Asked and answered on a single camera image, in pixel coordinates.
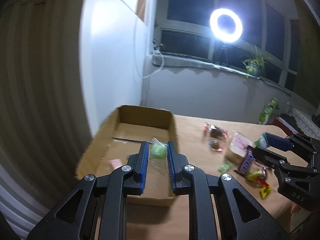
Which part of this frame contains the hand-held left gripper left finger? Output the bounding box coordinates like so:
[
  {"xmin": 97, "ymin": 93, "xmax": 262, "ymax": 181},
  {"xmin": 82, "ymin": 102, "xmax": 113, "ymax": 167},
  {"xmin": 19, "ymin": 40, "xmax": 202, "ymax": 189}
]
[{"xmin": 26, "ymin": 141, "xmax": 150, "ymax": 240}]

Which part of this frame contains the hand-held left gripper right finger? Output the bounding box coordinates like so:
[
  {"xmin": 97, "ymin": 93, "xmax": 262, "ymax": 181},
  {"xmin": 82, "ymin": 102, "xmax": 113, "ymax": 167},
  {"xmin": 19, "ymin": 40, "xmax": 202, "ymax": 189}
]
[{"xmin": 167, "ymin": 140, "xmax": 290, "ymax": 240}]

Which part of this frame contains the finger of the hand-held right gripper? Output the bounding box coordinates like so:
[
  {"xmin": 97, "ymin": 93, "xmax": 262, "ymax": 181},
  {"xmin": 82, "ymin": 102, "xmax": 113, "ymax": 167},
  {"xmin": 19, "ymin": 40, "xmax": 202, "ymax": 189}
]
[
  {"xmin": 264, "ymin": 132, "xmax": 320, "ymax": 157},
  {"xmin": 241, "ymin": 147, "xmax": 320, "ymax": 177}
]

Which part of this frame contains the dark purple snack bar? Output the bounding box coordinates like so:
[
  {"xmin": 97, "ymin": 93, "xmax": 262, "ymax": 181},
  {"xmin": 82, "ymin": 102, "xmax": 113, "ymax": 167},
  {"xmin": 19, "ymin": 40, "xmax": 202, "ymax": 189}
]
[{"xmin": 234, "ymin": 146, "xmax": 254, "ymax": 178}]

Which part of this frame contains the green snack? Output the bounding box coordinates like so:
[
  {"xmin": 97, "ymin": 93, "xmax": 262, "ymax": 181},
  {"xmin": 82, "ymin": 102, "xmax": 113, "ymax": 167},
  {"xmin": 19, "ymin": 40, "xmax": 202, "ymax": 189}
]
[{"xmin": 147, "ymin": 137, "xmax": 167, "ymax": 175}]

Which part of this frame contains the bread pack with pink print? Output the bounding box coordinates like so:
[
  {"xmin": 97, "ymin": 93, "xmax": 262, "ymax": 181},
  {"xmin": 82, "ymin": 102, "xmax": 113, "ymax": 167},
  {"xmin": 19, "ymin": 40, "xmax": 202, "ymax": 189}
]
[{"xmin": 225, "ymin": 130, "xmax": 255, "ymax": 165}]

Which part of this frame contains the brown cardboard box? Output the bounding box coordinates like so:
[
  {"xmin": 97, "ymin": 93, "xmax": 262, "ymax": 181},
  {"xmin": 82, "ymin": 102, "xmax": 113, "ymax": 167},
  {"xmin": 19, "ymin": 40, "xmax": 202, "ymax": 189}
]
[{"xmin": 75, "ymin": 105, "xmax": 179, "ymax": 207}]

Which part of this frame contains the round brown snack clear wrapper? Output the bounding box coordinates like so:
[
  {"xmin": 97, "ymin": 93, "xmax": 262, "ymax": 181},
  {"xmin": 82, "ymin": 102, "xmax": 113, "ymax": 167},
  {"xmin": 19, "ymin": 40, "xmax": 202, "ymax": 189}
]
[{"xmin": 207, "ymin": 140, "xmax": 225, "ymax": 153}]

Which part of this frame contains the dark snack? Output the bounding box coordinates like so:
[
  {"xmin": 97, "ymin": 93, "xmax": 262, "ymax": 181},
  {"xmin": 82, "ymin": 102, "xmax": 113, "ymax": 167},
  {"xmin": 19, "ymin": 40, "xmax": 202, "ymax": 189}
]
[{"xmin": 204, "ymin": 122, "xmax": 229, "ymax": 140}]

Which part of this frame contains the person's right hand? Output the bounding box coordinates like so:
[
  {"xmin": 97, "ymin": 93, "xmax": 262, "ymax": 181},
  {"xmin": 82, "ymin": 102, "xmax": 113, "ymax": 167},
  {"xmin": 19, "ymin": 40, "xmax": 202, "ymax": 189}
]
[{"xmin": 291, "ymin": 202, "xmax": 305, "ymax": 215}]

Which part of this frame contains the yellow candy wrapper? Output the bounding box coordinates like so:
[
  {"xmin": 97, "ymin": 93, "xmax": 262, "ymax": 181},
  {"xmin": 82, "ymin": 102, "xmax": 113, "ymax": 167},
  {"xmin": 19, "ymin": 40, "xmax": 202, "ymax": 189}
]
[{"xmin": 246, "ymin": 170, "xmax": 263, "ymax": 182}]

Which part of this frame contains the green and white snack packet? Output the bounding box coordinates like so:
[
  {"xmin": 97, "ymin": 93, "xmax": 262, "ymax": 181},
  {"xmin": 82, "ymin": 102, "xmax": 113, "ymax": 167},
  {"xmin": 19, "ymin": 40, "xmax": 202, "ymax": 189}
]
[{"xmin": 254, "ymin": 133, "xmax": 269, "ymax": 148}]

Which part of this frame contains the small green snack packet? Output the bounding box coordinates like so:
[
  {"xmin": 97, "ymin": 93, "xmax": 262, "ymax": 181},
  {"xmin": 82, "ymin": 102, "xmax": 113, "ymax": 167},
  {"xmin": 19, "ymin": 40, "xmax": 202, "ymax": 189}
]
[{"xmin": 218, "ymin": 161, "xmax": 233, "ymax": 173}]

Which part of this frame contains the small yellow snack packet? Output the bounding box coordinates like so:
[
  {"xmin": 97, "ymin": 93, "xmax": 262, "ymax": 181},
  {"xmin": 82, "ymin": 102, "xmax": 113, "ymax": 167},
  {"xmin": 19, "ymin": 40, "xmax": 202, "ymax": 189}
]
[{"xmin": 260, "ymin": 184, "xmax": 273, "ymax": 200}]

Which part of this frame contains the green printed bag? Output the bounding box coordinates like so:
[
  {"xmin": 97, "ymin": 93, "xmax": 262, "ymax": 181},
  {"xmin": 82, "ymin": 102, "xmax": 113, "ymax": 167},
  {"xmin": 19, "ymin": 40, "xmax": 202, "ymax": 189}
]
[{"xmin": 257, "ymin": 97, "xmax": 279, "ymax": 125}]

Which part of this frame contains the patterned lace cloth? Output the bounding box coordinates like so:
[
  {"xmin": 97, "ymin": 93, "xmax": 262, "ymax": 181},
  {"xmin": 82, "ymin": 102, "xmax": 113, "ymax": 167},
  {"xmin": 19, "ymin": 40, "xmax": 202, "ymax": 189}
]
[{"xmin": 287, "ymin": 106, "xmax": 320, "ymax": 140}]

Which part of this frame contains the potted green plant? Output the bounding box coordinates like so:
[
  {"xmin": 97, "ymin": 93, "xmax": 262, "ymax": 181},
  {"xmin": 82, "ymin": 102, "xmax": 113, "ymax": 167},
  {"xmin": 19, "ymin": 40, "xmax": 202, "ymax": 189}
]
[{"xmin": 241, "ymin": 45, "xmax": 272, "ymax": 78}]

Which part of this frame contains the dark curtain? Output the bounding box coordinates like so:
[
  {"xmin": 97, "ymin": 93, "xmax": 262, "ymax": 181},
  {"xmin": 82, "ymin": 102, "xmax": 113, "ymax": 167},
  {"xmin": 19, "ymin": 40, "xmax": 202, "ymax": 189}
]
[{"xmin": 292, "ymin": 0, "xmax": 320, "ymax": 105}]

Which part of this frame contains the grey windowsill cloth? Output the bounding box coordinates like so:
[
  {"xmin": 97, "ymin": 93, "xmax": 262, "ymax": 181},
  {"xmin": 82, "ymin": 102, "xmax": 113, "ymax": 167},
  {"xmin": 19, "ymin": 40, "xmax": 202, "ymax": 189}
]
[{"xmin": 151, "ymin": 51, "xmax": 293, "ymax": 96}]

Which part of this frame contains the black tripod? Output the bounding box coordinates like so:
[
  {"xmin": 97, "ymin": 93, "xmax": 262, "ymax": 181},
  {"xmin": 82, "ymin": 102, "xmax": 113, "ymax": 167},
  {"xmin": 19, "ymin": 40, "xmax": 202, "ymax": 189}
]
[{"xmin": 214, "ymin": 41, "xmax": 230, "ymax": 66}]

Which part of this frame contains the beige curtain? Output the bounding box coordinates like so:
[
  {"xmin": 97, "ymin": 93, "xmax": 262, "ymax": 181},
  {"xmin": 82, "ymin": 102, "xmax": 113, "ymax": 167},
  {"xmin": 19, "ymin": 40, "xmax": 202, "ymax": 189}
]
[{"xmin": 0, "ymin": 0, "xmax": 93, "ymax": 233}]

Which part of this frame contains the white cable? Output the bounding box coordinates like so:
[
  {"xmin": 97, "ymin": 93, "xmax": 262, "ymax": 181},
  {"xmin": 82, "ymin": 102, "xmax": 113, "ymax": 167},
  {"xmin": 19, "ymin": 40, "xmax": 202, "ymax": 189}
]
[{"xmin": 133, "ymin": 17, "xmax": 165, "ymax": 79}]

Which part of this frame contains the white ring light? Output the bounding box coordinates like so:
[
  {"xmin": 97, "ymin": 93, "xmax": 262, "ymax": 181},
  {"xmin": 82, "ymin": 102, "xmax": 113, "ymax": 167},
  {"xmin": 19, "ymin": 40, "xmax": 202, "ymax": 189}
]
[{"xmin": 209, "ymin": 8, "xmax": 243, "ymax": 42}]

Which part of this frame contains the window with white frame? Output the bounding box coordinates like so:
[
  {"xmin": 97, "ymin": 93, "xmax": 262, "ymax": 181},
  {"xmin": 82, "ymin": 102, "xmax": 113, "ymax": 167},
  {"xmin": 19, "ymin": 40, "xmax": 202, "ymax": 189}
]
[{"xmin": 150, "ymin": 0, "xmax": 300, "ymax": 93}]

